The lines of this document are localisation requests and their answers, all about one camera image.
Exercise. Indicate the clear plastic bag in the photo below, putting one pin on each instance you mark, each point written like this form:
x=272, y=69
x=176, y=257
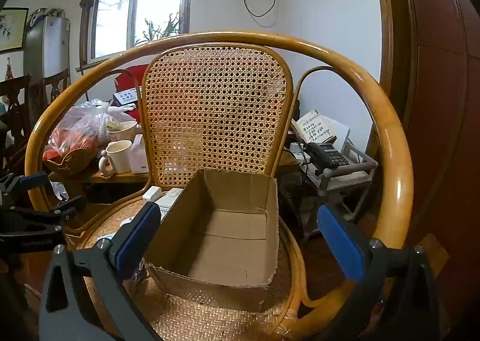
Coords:
x=75, y=123

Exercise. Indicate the window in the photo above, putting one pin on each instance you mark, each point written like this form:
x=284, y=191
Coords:
x=112, y=22

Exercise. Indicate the grey metal cart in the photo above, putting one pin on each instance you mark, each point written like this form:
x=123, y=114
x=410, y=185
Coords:
x=348, y=173

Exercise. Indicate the rattan cane chair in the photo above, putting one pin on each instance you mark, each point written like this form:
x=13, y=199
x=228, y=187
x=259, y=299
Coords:
x=217, y=101

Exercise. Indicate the wicker basket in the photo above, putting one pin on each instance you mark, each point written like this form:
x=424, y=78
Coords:
x=71, y=161

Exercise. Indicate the cardboard box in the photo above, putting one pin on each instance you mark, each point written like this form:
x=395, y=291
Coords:
x=232, y=228

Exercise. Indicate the wooden side table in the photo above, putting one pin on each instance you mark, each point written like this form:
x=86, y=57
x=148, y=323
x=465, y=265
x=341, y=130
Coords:
x=112, y=178

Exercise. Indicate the framed bamboo painting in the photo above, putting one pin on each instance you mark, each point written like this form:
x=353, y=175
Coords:
x=11, y=29

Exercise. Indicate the paper cup with contents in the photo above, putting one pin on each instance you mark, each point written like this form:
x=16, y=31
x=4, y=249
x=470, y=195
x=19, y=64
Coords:
x=123, y=131

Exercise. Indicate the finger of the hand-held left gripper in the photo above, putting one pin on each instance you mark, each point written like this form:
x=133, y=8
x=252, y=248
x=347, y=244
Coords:
x=33, y=178
x=52, y=213

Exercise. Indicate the small white remote control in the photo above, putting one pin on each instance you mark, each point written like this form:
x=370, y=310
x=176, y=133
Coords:
x=173, y=193

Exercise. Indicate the open handwritten notebook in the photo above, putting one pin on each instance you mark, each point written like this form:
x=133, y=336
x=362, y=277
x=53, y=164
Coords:
x=313, y=125

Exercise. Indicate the dark wooden dining chair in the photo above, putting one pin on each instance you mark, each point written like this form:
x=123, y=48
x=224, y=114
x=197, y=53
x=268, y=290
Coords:
x=17, y=108
x=56, y=86

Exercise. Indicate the long white remote control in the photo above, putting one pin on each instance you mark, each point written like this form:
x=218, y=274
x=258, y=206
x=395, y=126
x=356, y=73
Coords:
x=165, y=210

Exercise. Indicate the bunch of keys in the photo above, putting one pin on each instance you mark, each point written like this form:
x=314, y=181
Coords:
x=141, y=269

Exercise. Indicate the blue white patterned box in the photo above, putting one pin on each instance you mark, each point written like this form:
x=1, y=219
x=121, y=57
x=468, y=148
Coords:
x=125, y=97

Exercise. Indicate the black desk telephone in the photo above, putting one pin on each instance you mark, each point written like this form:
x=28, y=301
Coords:
x=330, y=155

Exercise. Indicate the green potted plant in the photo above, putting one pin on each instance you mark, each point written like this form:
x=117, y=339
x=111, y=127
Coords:
x=165, y=31

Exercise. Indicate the white power adapter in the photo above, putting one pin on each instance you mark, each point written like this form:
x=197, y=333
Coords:
x=152, y=193

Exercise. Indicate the white tissue box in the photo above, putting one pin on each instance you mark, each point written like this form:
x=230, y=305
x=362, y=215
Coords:
x=138, y=157

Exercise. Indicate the cream ceramic mug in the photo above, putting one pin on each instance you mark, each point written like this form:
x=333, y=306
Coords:
x=120, y=157

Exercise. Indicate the brown wooden door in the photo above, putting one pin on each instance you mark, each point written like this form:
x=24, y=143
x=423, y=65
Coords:
x=442, y=101

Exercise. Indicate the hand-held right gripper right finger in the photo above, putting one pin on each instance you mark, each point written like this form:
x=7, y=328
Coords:
x=343, y=247

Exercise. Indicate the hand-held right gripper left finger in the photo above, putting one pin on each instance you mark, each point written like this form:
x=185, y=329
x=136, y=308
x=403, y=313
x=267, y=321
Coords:
x=137, y=239

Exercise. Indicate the grey refrigerator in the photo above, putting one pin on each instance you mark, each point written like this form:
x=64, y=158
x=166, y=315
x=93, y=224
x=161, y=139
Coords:
x=45, y=52

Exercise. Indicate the red hanging ornament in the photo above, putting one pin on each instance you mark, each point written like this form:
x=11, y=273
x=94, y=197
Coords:
x=8, y=71

